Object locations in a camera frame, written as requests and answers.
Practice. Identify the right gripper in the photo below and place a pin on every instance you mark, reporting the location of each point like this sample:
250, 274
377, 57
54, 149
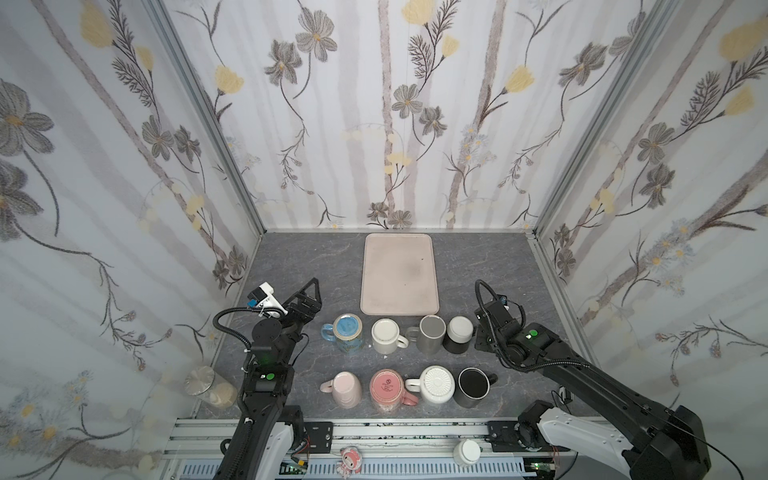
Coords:
495, 313

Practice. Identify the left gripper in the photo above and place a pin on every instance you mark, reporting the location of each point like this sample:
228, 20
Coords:
310, 307

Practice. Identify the black and white mug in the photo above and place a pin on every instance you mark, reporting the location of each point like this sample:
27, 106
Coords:
459, 333

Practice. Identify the grey ceramic mug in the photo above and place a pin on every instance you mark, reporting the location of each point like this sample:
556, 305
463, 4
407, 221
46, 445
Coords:
428, 334

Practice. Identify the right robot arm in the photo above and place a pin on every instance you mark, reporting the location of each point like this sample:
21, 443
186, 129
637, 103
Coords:
638, 437

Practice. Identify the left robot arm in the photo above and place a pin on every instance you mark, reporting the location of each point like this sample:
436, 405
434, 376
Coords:
268, 429

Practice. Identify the blue butterfly mug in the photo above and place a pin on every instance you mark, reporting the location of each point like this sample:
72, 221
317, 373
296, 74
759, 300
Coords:
346, 333

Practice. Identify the white ribbed mug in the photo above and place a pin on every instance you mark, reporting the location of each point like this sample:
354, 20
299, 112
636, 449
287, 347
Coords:
436, 385

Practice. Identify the cream white mug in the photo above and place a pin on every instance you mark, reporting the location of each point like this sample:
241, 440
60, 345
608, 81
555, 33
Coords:
387, 338

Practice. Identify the light pink mug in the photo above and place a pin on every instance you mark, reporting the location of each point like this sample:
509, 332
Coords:
345, 388

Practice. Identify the dark pink mug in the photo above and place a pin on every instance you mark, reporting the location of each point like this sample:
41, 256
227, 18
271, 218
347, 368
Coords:
388, 392

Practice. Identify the beige rectangular tray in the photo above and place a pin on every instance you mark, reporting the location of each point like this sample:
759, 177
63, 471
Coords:
399, 276

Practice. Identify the white round knob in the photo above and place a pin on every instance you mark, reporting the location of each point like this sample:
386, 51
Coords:
467, 453

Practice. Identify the pink toy figure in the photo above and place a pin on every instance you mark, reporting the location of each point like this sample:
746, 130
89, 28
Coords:
350, 463

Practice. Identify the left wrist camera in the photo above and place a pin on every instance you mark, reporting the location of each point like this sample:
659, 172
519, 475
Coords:
263, 301

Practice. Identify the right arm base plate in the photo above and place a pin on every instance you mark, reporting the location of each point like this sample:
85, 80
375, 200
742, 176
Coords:
504, 436

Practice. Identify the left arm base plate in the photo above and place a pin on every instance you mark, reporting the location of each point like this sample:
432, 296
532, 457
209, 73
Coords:
319, 437

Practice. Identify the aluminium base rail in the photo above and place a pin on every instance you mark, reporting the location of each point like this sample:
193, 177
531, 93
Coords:
423, 449

